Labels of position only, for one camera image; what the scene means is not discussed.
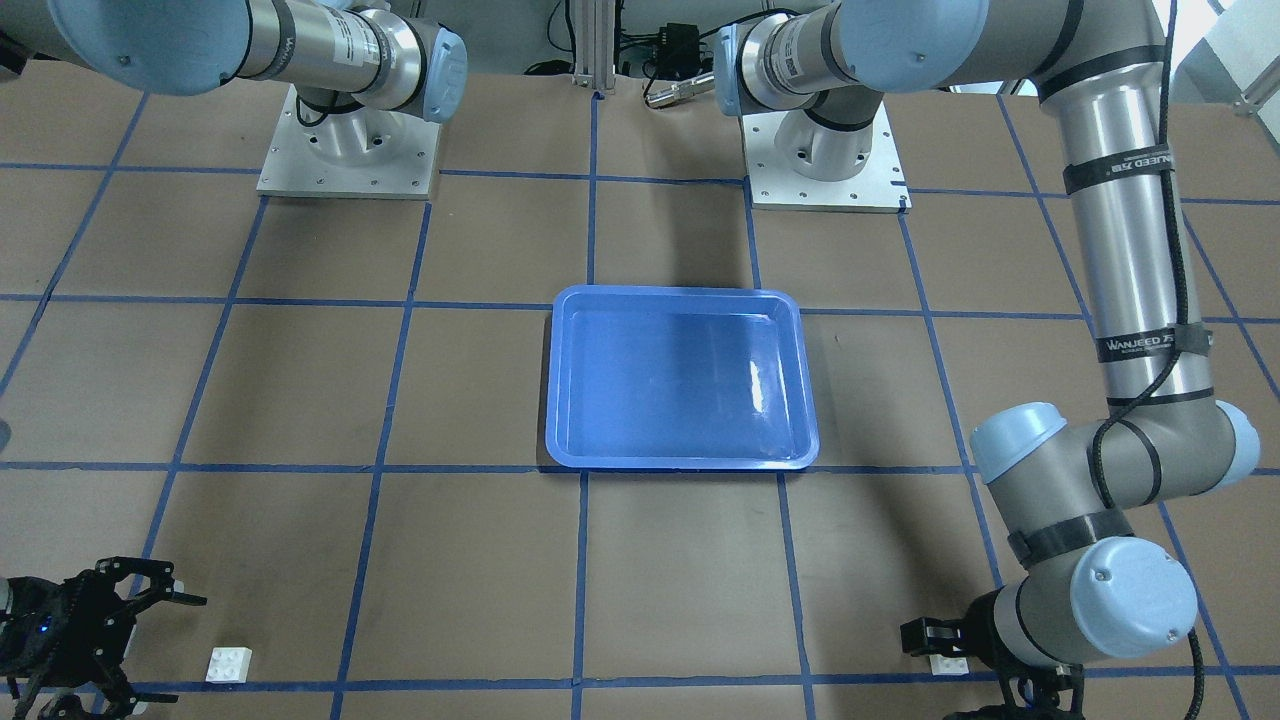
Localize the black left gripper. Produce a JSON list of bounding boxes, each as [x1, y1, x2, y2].
[[900, 618, 1085, 719]]

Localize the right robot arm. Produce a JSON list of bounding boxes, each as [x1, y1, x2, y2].
[[3, 1, 468, 719]]

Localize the black power adapter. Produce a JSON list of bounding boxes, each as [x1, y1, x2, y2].
[[652, 22, 701, 79]]

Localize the black braided cable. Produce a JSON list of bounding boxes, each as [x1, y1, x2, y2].
[[1091, 0, 1211, 720]]

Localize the aluminium frame post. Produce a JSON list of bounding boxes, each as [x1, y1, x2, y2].
[[564, 0, 620, 99]]

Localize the blue plastic tray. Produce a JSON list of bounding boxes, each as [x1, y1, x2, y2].
[[545, 284, 820, 471]]

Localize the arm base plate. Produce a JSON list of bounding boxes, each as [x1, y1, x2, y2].
[[741, 106, 913, 213], [257, 90, 442, 201]]

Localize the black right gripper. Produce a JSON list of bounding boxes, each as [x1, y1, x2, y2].
[[3, 557, 209, 719]]

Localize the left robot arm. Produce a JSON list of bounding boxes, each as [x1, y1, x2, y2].
[[712, 1, 1261, 719]]

